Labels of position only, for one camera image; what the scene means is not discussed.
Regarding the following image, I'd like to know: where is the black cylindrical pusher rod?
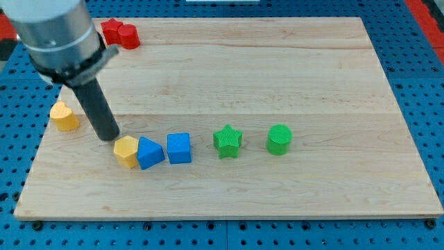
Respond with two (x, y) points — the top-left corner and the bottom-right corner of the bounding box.
(72, 79), (119, 141)

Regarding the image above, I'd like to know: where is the yellow heart block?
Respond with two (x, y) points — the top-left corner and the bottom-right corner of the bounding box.
(50, 101), (80, 131)

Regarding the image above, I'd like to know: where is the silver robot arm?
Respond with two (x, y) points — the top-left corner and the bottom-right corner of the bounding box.
(1, 0), (119, 141)

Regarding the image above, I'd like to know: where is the yellow hexagon block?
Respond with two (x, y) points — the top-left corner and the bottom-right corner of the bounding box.
(113, 135), (139, 169)

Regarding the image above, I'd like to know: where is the red star block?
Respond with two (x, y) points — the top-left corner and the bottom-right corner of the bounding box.
(101, 18), (123, 45)

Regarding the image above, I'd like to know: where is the red cylinder block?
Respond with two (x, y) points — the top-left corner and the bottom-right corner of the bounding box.
(117, 24), (140, 49)

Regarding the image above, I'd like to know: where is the blue triangle block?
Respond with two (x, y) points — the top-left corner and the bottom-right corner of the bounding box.
(137, 137), (165, 170)

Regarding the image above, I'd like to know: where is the blue cube block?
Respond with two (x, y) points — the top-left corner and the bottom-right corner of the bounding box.
(167, 133), (191, 164)

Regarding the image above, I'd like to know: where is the green star block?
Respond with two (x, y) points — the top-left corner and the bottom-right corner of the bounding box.
(213, 124), (243, 159)

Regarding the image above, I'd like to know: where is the wooden board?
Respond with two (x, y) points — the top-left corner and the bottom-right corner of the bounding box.
(15, 17), (443, 221)

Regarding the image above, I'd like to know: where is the green cylinder block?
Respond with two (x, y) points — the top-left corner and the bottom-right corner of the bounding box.
(266, 124), (293, 156)

